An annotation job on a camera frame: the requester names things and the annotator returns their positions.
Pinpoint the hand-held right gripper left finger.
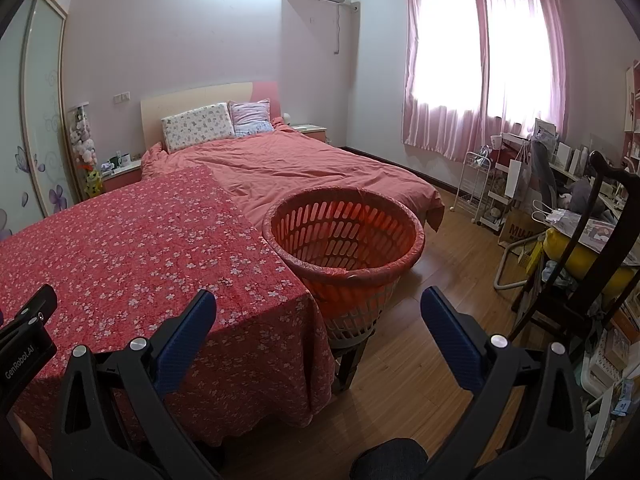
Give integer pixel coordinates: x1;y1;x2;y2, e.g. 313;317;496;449
50;287;219;480

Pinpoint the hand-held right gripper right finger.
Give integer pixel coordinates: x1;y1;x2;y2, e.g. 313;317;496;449
406;286;586;480

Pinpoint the orange plastic laundry basket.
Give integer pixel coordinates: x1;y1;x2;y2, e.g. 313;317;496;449
261;186;426;351

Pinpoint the dark wooden stool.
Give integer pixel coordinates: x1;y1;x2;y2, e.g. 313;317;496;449
327;330;377;394

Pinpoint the red floral blanket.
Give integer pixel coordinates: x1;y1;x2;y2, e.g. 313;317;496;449
0;165;337;449

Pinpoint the person's leg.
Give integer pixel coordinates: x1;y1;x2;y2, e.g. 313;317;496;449
354;437;431;480

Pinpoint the yellow cushion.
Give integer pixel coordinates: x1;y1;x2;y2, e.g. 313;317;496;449
544;227;639;281

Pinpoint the dark wooden chair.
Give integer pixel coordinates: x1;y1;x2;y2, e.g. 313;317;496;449
507;150;640;357

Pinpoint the white paper bag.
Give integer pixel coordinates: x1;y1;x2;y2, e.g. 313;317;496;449
505;157;531;201

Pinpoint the pink white nightstand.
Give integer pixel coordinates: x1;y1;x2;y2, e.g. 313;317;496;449
290;124;329;145
100;159;144;194

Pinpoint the cluttered white desk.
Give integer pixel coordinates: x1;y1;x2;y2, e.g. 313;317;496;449
492;130;640;221

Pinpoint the white floral pillow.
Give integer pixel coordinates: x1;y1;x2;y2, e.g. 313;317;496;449
161;102;237;155

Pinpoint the clear plush toy tube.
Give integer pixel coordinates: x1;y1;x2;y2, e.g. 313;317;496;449
67;105;101;173

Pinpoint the pink striped pillow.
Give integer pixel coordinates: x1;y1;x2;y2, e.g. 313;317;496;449
228;100;276;139

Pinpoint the flower print sliding wardrobe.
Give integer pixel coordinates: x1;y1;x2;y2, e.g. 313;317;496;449
0;0;84;241

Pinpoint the beige pink headboard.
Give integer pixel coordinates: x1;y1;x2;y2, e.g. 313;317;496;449
140;81;279;149

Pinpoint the pink curtain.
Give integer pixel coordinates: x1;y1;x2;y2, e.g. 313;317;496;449
402;0;571;164

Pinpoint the white tube frame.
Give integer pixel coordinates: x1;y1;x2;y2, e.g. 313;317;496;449
494;235;544;291

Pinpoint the white wire cart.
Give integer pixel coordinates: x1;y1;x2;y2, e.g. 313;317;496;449
452;150;511;234

